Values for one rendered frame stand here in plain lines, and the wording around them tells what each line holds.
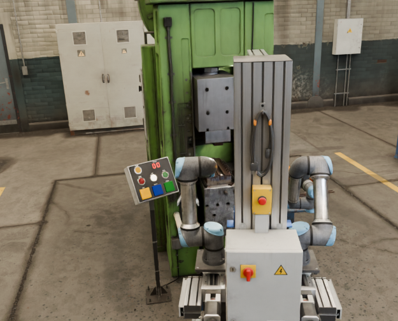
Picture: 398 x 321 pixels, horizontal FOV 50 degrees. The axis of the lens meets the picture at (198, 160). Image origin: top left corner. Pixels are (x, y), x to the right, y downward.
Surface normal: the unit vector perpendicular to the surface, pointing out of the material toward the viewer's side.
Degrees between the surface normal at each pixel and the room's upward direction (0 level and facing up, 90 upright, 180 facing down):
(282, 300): 89
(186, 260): 90
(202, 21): 90
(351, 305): 0
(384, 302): 0
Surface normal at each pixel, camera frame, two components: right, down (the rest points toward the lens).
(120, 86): 0.23, 0.31
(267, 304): -0.07, 0.33
